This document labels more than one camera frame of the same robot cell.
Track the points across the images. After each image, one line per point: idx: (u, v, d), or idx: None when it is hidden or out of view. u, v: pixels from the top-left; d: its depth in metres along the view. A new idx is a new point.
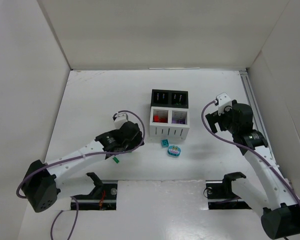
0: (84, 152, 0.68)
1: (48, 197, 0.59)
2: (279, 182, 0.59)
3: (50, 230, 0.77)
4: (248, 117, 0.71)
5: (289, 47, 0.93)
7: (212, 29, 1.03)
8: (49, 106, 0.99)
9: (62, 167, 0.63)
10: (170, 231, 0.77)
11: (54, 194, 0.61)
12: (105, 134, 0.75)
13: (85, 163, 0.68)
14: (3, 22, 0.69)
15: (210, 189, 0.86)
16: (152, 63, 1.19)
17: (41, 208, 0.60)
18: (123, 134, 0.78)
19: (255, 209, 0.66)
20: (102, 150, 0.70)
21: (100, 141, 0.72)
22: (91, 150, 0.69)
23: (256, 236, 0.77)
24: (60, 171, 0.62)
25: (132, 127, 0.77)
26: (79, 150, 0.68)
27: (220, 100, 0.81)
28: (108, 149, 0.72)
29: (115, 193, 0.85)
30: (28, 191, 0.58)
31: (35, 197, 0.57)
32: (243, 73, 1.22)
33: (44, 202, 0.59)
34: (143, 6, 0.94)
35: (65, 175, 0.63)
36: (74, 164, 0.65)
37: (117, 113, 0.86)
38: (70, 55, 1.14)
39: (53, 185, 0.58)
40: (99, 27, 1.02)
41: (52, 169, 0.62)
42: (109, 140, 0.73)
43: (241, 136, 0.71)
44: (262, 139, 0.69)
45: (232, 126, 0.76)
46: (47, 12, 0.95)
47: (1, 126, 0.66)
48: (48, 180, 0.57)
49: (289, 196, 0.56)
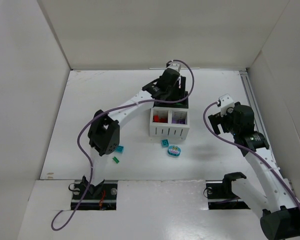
0: (136, 100, 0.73)
1: (114, 141, 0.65)
2: (279, 185, 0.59)
3: (51, 222, 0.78)
4: (249, 119, 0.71)
5: (289, 47, 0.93)
7: (212, 29, 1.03)
8: (49, 106, 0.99)
9: (121, 114, 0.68)
10: (170, 231, 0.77)
11: (118, 138, 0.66)
12: (150, 85, 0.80)
13: (138, 111, 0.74)
14: (3, 22, 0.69)
15: (210, 189, 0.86)
16: (153, 63, 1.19)
17: (108, 151, 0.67)
18: (165, 82, 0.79)
19: (254, 210, 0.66)
20: (150, 97, 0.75)
21: (147, 91, 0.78)
22: (141, 98, 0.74)
23: (255, 237, 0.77)
24: (120, 116, 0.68)
25: (173, 73, 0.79)
26: (131, 99, 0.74)
27: (223, 101, 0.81)
28: (156, 97, 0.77)
29: (115, 193, 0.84)
30: (96, 137, 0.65)
31: (103, 141, 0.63)
32: (243, 73, 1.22)
33: (111, 145, 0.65)
34: (143, 6, 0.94)
35: (124, 121, 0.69)
36: (131, 110, 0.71)
37: (171, 62, 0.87)
38: (71, 55, 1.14)
39: (118, 129, 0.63)
40: (99, 27, 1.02)
41: (114, 115, 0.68)
42: (155, 88, 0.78)
43: (242, 137, 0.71)
44: (263, 141, 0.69)
45: (234, 128, 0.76)
46: (47, 12, 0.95)
47: (1, 126, 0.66)
48: (111, 125, 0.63)
49: (289, 198, 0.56)
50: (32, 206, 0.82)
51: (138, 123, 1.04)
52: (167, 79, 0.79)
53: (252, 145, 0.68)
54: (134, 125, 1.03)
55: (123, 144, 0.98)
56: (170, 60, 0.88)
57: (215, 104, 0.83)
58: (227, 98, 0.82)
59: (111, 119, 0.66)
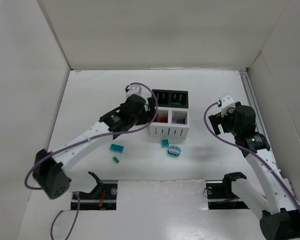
0: (88, 135, 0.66)
1: (59, 184, 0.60)
2: (279, 187, 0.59)
3: (52, 223, 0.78)
4: (250, 119, 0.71)
5: (289, 47, 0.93)
7: (212, 29, 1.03)
8: (49, 106, 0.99)
9: (68, 153, 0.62)
10: (170, 231, 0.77)
11: (66, 180, 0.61)
12: (109, 114, 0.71)
13: (92, 146, 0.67)
14: (3, 22, 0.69)
15: (210, 189, 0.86)
16: (152, 63, 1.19)
17: (55, 194, 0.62)
18: (128, 110, 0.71)
19: (254, 210, 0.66)
20: (107, 130, 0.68)
21: (105, 122, 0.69)
22: (95, 132, 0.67)
23: (255, 236, 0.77)
24: (66, 158, 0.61)
25: (136, 101, 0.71)
26: (84, 134, 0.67)
27: (224, 101, 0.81)
28: (114, 129, 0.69)
29: (115, 193, 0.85)
30: (40, 180, 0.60)
31: (47, 185, 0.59)
32: (243, 73, 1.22)
33: (57, 189, 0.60)
34: (143, 6, 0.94)
35: (72, 161, 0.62)
36: (81, 148, 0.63)
37: (130, 86, 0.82)
38: (71, 55, 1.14)
39: (62, 172, 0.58)
40: (99, 27, 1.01)
41: (58, 157, 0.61)
42: (114, 119, 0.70)
43: (243, 138, 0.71)
44: (264, 142, 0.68)
45: (235, 128, 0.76)
46: (47, 12, 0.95)
47: (1, 125, 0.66)
48: (54, 168, 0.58)
49: (288, 201, 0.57)
50: (32, 206, 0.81)
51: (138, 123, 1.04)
52: (130, 107, 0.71)
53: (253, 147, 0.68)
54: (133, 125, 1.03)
55: (123, 144, 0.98)
56: (129, 85, 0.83)
57: (215, 104, 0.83)
58: (228, 99, 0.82)
59: (56, 160, 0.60)
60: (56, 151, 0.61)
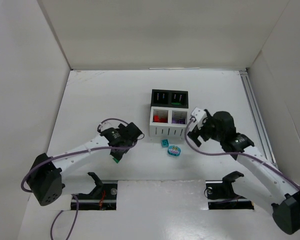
0: (89, 146, 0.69)
1: (53, 191, 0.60)
2: (276, 175, 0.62)
3: (52, 223, 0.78)
4: (231, 124, 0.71)
5: (289, 47, 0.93)
7: (212, 29, 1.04)
8: (49, 106, 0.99)
9: (67, 161, 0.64)
10: (170, 231, 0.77)
11: (59, 188, 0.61)
12: (110, 130, 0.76)
13: (89, 158, 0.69)
14: (4, 23, 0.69)
15: (210, 189, 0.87)
16: (152, 64, 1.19)
17: (46, 201, 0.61)
18: (128, 133, 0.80)
19: (264, 206, 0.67)
20: (106, 144, 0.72)
21: (105, 137, 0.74)
22: (96, 144, 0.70)
23: (256, 237, 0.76)
24: (65, 164, 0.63)
25: (137, 128, 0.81)
26: (85, 144, 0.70)
27: (197, 115, 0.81)
28: (114, 144, 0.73)
29: (115, 193, 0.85)
30: (34, 184, 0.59)
31: (40, 190, 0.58)
32: (243, 73, 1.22)
33: (49, 195, 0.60)
34: (142, 6, 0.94)
35: (69, 169, 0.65)
36: (80, 157, 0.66)
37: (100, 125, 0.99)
38: (71, 55, 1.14)
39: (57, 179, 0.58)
40: (99, 27, 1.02)
41: (57, 162, 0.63)
42: (114, 134, 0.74)
43: (228, 142, 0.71)
44: (247, 140, 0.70)
45: (218, 134, 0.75)
46: (48, 13, 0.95)
47: (1, 125, 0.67)
48: (53, 174, 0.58)
49: (289, 186, 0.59)
50: (32, 207, 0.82)
51: (138, 123, 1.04)
52: (130, 131, 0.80)
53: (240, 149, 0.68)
54: None
55: None
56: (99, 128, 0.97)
57: (191, 121, 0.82)
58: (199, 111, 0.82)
59: (54, 166, 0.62)
60: (57, 156, 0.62)
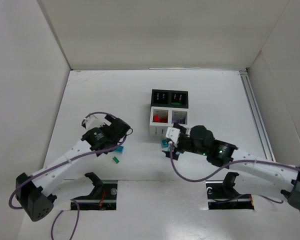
0: (69, 156, 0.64)
1: (40, 208, 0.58)
2: (272, 167, 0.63)
3: (52, 223, 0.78)
4: (210, 137, 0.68)
5: (289, 47, 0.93)
7: (212, 29, 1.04)
8: (49, 106, 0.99)
9: (48, 177, 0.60)
10: (170, 231, 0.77)
11: (48, 204, 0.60)
12: (92, 131, 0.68)
13: (73, 168, 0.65)
14: (4, 23, 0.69)
15: (210, 189, 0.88)
16: (152, 64, 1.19)
17: (39, 217, 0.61)
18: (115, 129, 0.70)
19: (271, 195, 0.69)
20: (89, 148, 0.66)
21: (87, 140, 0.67)
22: (78, 151, 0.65)
23: (256, 236, 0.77)
24: (45, 181, 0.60)
25: (124, 123, 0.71)
26: (65, 155, 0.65)
27: (173, 136, 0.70)
28: (96, 148, 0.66)
29: (115, 193, 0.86)
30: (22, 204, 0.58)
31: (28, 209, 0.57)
32: (243, 73, 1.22)
33: (40, 212, 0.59)
34: (143, 6, 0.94)
35: (52, 184, 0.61)
36: (61, 171, 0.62)
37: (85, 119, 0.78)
38: (71, 55, 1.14)
39: (39, 199, 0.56)
40: (99, 27, 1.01)
41: (37, 180, 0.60)
42: (97, 136, 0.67)
43: (216, 157, 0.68)
44: (229, 145, 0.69)
45: (199, 149, 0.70)
46: (47, 12, 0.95)
47: (1, 125, 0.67)
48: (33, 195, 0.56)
49: (288, 171, 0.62)
50: None
51: (138, 123, 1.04)
52: (116, 127, 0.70)
53: (229, 159, 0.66)
54: (133, 125, 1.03)
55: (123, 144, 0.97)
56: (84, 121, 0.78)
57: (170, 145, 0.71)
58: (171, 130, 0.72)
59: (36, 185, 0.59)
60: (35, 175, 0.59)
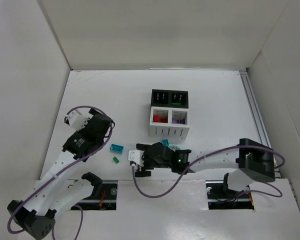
0: (55, 171, 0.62)
1: (41, 228, 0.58)
2: (218, 154, 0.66)
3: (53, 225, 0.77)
4: (167, 151, 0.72)
5: (289, 47, 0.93)
7: (212, 29, 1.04)
8: (49, 106, 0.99)
9: (39, 198, 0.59)
10: (170, 231, 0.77)
11: (46, 222, 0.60)
12: (71, 139, 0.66)
13: (62, 181, 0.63)
14: (4, 23, 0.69)
15: (210, 189, 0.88)
16: (152, 64, 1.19)
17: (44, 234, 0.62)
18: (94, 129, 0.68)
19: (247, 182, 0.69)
20: (72, 158, 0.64)
21: (69, 149, 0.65)
22: (62, 164, 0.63)
23: (256, 236, 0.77)
24: (38, 203, 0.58)
25: (102, 120, 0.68)
26: (50, 171, 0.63)
27: (134, 157, 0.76)
28: (81, 154, 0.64)
29: (115, 193, 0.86)
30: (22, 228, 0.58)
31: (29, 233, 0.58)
32: (243, 73, 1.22)
33: (43, 230, 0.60)
34: (143, 6, 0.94)
35: (45, 203, 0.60)
36: (50, 188, 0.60)
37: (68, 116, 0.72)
38: (71, 55, 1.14)
39: (36, 221, 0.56)
40: (99, 27, 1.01)
41: (30, 204, 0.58)
42: (77, 143, 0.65)
43: (178, 167, 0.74)
44: (186, 152, 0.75)
45: (162, 164, 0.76)
46: (47, 12, 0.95)
47: (1, 126, 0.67)
48: (28, 220, 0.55)
49: (231, 152, 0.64)
50: None
51: (138, 123, 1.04)
52: (95, 126, 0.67)
53: (187, 165, 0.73)
54: (133, 125, 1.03)
55: (123, 144, 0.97)
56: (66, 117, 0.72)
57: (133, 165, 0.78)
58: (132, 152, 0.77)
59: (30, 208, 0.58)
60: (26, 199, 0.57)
